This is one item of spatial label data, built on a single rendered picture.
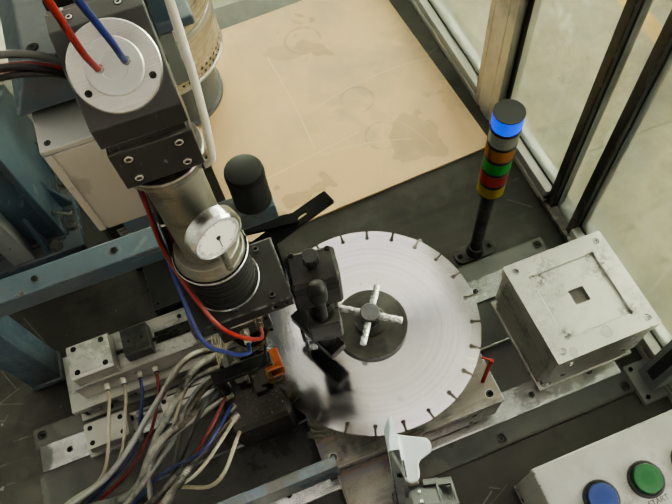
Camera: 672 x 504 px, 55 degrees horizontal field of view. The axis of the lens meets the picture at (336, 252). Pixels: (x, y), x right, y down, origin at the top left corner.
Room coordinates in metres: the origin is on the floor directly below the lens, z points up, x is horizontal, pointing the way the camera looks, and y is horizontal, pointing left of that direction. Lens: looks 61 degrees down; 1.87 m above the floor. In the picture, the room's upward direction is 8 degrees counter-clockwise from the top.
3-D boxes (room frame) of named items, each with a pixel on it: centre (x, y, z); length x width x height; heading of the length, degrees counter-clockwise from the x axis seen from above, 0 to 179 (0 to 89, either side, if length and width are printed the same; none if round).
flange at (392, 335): (0.37, -0.04, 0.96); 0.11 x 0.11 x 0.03
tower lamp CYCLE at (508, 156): (0.57, -0.27, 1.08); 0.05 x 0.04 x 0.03; 14
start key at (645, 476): (0.10, -0.38, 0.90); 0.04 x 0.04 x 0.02
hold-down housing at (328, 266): (0.32, 0.03, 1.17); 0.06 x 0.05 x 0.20; 95
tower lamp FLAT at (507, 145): (0.57, -0.27, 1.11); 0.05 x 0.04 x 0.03; 14
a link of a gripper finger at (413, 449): (0.18, -0.06, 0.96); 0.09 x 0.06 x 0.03; 1
